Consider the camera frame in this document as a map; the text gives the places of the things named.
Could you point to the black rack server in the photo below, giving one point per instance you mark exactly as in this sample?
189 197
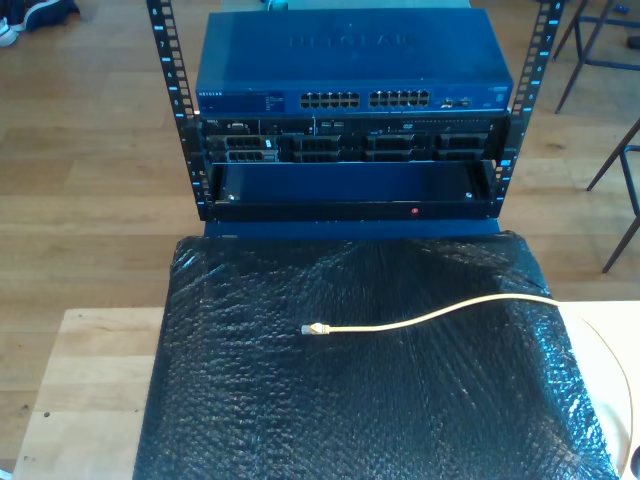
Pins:
350 130

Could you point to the black bubble wrap mat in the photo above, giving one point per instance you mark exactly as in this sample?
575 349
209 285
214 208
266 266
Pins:
350 400

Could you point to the small grey object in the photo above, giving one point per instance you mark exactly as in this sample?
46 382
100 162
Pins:
277 4

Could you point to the dark metal stool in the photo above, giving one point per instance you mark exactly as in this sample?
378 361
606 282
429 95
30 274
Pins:
607 63
612 157

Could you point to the dark blue sneaker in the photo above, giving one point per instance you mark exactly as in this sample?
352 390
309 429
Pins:
50 12

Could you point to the white sneaker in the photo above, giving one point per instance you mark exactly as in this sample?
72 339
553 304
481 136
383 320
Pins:
6 32

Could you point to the small blue object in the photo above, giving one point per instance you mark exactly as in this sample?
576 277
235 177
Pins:
621 9

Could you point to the blue rack base plate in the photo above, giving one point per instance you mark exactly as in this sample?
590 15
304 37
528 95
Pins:
350 230

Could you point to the blue Netgear network switch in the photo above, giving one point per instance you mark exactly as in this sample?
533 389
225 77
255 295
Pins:
350 60

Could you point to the black perforated rack post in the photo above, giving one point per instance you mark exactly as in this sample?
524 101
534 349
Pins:
540 40
170 50

